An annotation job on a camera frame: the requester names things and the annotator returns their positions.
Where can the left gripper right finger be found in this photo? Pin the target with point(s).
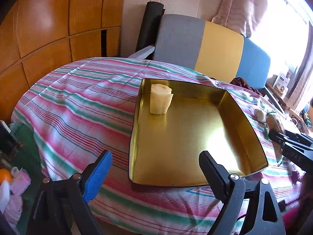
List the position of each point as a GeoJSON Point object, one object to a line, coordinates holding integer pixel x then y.
{"type": "Point", "coordinates": [228, 188]}

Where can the grey yellow blue chair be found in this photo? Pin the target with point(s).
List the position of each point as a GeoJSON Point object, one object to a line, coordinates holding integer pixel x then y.
{"type": "Point", "coordinates": [208, 48]}

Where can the yellow sponge block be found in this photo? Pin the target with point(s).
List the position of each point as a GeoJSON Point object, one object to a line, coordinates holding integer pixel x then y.
{"type": "Point", "coordinates": [275, 129]}

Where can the dark red cloth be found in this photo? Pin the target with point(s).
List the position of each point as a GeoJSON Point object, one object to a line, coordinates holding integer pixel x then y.
{"type": "Point", "coordinates": [242, 83]}

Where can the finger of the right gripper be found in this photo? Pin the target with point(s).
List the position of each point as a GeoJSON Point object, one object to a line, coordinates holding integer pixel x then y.
{"type": "Point", "coordinates": [276, 137]}

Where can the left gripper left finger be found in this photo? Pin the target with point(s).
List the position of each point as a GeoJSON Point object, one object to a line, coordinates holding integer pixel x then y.
{"type": "Point", "coordinates": [82, 188]}

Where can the white product box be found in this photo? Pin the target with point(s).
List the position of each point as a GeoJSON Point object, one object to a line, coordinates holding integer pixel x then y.
{"type": "Point", "coordinates": [281, 83]}

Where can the black rolled mat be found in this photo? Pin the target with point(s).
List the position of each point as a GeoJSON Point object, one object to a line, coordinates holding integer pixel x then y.
{"type": "Point", "coordinates": [150, 24]}

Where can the white plastic bag ball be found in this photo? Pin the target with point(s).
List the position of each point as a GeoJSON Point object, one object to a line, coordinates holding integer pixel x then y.
{"type": "Point", "coordinates": [260, 115]}

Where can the gold metal tray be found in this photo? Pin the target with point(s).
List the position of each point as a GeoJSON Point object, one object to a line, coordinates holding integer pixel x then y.
{"type": "Point", "coordinates": [164, 149]}

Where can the pink curtain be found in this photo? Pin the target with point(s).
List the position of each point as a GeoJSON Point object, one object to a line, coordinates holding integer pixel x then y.
{"type": "Point", "coordinates": [241, 16]}

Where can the striped tablecloth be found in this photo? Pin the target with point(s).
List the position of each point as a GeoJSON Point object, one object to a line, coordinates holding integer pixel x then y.
{"type": "Point", "coordinates": [83, 108]}

